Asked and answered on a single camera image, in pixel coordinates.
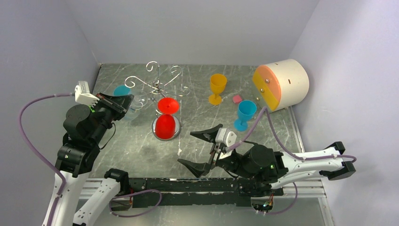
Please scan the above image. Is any red plastic wine glass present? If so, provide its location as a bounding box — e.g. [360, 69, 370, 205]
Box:
[155, 97, 179, 140]

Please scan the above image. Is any clear wine glass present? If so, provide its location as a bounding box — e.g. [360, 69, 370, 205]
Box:
[122, 100, 144, 121]

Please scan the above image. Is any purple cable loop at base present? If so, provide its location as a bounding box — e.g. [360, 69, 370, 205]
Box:
[109, 189, 163, 218]

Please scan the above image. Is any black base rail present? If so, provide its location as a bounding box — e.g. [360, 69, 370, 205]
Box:
[116, 178, 284, 208]

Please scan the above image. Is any blue plastic wine glass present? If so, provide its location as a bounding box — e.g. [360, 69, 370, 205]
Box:
[234, 100, 257, 131]
[113, 85, 142, 110]

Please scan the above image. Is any chrome wine glass rack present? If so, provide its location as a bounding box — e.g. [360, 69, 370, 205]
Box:
[124, 61, 191, 141]

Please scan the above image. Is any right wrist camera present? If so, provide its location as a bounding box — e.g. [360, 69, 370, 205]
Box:
[215, 128, 237, 152]

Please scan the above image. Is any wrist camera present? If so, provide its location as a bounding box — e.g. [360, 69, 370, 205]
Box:
[215, 128, 237, 152]
[74, 81, 99, 107]

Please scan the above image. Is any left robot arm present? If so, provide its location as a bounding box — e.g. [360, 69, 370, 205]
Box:
[43, 93, 134, 226]

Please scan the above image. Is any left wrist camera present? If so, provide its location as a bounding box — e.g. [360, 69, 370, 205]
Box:
[74, 81, 99, 107]

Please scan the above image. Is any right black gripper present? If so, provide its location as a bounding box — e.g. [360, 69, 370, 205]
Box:
[178, 124, 255, 180]

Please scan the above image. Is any cream cylinder with orange face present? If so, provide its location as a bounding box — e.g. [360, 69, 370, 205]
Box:
[252, 59, 310, 112]

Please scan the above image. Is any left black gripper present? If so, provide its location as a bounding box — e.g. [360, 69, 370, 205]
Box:
[89, 90, 135, 143]

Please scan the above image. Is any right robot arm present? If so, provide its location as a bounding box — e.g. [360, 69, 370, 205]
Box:
[178, 124, 356, 195]

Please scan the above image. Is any pink small block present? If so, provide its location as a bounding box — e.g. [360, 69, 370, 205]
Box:
[232, 95, 243, 104]

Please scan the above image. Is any orange plastic wine glass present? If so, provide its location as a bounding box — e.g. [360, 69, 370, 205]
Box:
[208, 73, 227, 105]

